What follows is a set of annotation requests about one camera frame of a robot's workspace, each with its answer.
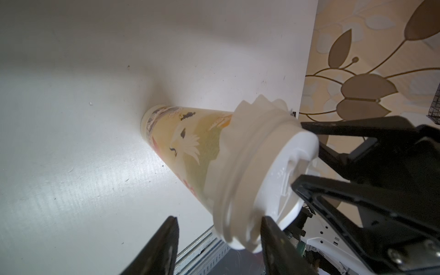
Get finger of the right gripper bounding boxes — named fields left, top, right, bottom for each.
left=301, top=116, right=418, bottom=181
left=291, top=175, right=440, bottom=275

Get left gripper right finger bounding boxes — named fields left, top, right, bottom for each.
left=260, top=216, right=317, bottom=275

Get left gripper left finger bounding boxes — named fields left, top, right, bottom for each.
left=121, top=216, right=179, bottom=275

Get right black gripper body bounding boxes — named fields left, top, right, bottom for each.
left=351, top=126, right=440, bottom=226

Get white plastic cup lid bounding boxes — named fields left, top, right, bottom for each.
left=213, top=117, right=319, bottom=253

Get round translucent leak-proof paper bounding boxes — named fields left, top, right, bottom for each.
left=201, top=95, right=299, bottom=213

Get printed paper milk tea cup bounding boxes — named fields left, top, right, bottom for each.
left=140, top=105, right=233, bottom=211

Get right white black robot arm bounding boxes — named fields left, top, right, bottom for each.
left=292, top=116, right=440, bottom=275

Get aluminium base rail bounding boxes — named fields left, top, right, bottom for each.
left=174, top=226, right=230, bottom=275

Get right black wire basket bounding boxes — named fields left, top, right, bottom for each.
left=427, top=85, right=440, bottom=125

